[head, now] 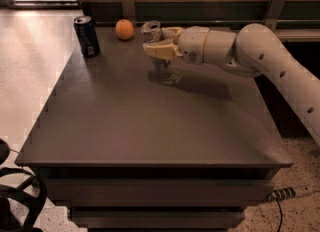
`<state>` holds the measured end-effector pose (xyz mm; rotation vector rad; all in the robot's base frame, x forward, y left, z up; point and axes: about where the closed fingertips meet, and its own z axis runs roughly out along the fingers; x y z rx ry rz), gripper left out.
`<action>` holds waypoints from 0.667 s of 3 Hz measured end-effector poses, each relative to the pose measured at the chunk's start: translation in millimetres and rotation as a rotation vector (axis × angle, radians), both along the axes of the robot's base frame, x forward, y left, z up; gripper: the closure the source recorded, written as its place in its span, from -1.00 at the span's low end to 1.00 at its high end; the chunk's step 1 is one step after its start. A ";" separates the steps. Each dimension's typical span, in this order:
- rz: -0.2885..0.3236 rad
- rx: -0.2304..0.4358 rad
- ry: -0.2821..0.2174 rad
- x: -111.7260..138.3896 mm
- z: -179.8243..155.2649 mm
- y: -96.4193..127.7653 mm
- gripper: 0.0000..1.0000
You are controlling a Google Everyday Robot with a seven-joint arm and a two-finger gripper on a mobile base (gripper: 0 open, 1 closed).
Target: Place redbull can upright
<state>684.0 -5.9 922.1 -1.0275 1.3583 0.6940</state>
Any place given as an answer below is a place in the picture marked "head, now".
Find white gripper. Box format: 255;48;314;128
143;26;209;65

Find silver redbull can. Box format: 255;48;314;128
141;21;170;71

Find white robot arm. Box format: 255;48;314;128
141;21;320;144

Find dark soda can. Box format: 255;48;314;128
74;16;100;58

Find orange fruit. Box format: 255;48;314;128
115;19;134;40

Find dark drawer cabinet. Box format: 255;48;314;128
16;28;291;232

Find striped power strip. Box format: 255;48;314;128
264;186;313;203

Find black chair base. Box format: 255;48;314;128
0;138;48;232

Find left metal wall bracket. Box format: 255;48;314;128
121;0;136;25

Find black power cable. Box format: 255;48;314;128
270;197;284;232

